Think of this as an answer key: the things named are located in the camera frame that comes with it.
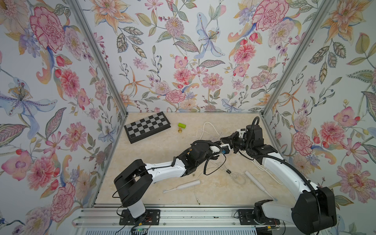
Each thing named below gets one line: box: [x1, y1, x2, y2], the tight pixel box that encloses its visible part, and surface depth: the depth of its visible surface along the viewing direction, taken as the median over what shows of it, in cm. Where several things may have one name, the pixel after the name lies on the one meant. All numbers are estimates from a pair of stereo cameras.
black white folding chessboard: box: [123, 111, 172, 144], surface depth 110 cm
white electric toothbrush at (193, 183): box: [163, 179, 201, 194], surface depth 86 cm
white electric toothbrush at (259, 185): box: [244, 170, 279, 202], surface depth 86 cm
